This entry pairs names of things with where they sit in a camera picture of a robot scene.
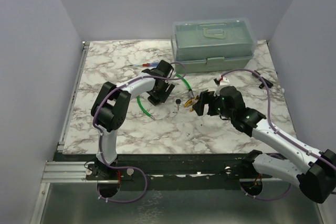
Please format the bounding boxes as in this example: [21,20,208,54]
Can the black head silver key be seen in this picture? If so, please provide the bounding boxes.
[175,99,181,111]

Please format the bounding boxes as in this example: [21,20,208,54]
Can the yellow black needle-nose pliers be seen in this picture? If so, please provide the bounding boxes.
[184,95,199,108]

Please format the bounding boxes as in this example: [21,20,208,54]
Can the green cable lock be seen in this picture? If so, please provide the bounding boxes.
[136,73,193,120]

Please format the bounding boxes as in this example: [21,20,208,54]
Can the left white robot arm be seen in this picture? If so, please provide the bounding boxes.
[91,60,174,179]

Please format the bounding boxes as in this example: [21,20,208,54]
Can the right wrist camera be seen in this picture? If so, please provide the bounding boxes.
[214,77,230,91]

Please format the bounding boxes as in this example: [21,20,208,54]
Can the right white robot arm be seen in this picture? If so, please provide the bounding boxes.
[193,86,335,204]

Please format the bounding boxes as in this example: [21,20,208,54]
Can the black metal base rail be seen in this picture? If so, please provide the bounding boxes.
[54,153,258,190]

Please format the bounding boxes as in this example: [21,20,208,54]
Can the green translucent tool box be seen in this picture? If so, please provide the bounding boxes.
[171,18,257,74]

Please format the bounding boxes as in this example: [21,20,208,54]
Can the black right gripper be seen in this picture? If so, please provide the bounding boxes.
[193,90,234,120]

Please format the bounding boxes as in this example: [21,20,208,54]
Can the black cylinder lock part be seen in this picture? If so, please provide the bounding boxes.
[252,70,274,89]

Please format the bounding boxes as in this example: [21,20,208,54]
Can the red blue screwdriver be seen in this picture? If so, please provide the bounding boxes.
[128,62,159,67]

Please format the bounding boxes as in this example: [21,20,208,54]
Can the aluminium side rail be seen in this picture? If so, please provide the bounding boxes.
[56,41,90,152]

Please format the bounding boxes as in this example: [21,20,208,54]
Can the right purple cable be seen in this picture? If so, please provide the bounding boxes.
[217,69,336,201]

